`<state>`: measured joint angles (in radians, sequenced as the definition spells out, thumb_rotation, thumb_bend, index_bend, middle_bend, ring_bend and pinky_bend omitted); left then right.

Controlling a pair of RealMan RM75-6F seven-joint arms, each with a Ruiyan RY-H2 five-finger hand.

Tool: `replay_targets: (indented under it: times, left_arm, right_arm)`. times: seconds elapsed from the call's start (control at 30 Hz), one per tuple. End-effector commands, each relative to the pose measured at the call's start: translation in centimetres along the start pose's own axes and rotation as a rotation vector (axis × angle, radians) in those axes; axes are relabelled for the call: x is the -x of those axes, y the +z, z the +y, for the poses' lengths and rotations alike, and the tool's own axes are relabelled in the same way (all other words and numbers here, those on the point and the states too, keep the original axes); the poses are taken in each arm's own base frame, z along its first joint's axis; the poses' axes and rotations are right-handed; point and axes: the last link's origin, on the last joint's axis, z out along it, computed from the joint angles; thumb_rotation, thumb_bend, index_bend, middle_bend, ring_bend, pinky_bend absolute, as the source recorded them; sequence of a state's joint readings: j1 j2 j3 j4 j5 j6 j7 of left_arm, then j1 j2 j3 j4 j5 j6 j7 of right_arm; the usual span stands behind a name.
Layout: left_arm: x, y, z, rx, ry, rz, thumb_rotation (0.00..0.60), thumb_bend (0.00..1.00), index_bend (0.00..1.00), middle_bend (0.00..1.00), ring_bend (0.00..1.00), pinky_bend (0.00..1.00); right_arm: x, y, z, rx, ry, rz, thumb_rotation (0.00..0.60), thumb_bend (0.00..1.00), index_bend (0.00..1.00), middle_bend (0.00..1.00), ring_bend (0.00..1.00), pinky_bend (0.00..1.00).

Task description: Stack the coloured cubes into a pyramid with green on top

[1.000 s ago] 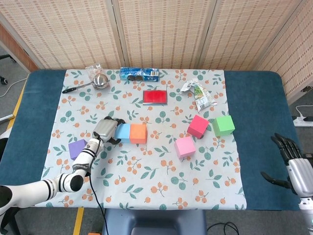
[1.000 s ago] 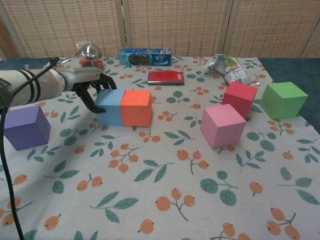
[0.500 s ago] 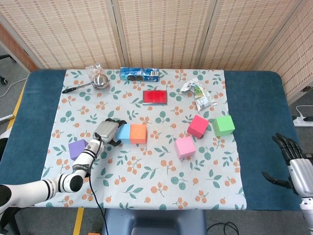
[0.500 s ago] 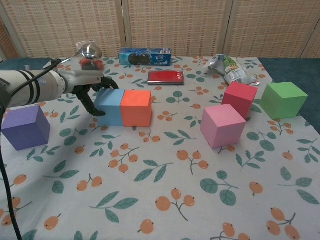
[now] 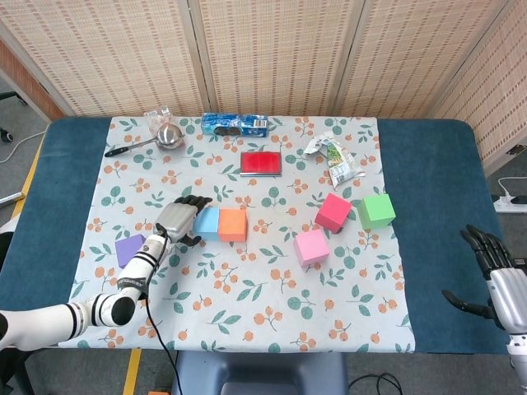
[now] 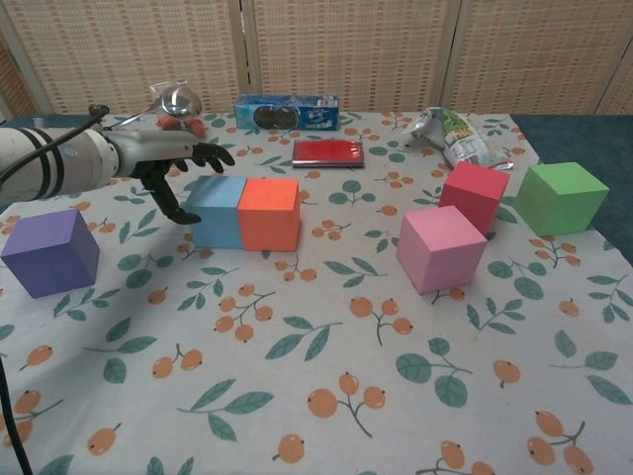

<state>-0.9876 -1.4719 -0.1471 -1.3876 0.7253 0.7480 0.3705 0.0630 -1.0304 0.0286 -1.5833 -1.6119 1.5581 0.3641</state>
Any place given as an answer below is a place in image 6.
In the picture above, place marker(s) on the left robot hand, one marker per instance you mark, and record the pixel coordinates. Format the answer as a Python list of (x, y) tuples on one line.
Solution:
[(153, 148)]

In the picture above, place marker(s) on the light blue foam cube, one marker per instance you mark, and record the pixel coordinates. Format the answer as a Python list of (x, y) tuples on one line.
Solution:
[(215, 218)]

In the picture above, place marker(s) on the orange foam cube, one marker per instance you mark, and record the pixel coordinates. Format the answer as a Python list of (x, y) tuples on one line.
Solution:
[(269, 218)]

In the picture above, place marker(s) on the purple foam cube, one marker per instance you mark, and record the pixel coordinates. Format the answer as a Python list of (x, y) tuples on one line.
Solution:
[(44, 257)]

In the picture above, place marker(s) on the pink foam cube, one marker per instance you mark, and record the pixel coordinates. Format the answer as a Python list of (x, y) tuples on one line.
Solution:
[(440, 252)]

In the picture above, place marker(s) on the red foam cube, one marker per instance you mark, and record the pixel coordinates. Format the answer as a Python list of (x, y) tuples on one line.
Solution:
[(475, 193)]

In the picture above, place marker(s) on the blue cookie package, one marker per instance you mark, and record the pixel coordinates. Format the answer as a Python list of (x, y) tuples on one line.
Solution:
[(287, 113)]

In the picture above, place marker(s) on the red flat case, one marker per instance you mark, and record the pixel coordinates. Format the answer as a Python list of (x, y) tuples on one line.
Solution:
[(329, 152)]

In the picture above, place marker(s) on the bamboo folding screen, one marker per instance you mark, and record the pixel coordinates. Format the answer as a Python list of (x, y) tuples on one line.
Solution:
[(346, 49)]

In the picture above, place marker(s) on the floral print tablecloth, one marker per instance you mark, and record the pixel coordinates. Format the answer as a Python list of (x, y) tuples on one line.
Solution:
[(316, 396)]

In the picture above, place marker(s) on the crumpled green white snack bag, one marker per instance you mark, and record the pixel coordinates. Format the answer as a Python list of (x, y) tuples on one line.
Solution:
[(460, 136)]

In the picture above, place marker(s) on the green foam cube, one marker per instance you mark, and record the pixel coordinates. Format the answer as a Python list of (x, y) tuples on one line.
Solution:
[(561, 198)]

